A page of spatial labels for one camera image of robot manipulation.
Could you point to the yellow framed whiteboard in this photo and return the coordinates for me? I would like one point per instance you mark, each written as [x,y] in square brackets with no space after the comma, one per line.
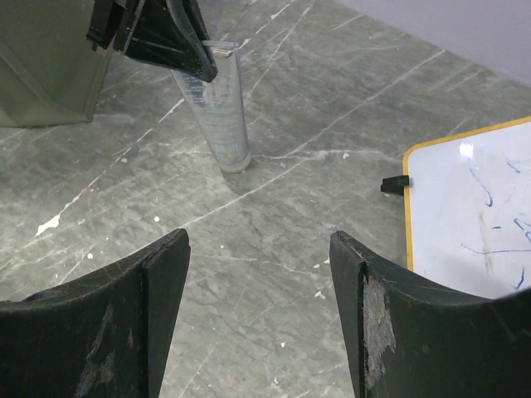
[467,209]

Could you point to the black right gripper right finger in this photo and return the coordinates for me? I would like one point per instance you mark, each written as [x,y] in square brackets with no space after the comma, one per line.
[407,336]

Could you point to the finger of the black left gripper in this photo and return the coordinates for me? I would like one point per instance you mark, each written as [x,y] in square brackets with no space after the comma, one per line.
[171,34]
[112,24]

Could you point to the green canvas bag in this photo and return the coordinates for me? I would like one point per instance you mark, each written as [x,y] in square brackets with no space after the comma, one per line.
[49,73]

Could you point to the grey squeeze tube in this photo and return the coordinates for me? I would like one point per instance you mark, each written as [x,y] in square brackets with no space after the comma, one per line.
[218,107]

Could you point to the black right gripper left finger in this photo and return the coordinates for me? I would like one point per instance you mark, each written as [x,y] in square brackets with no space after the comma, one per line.
[105,334]

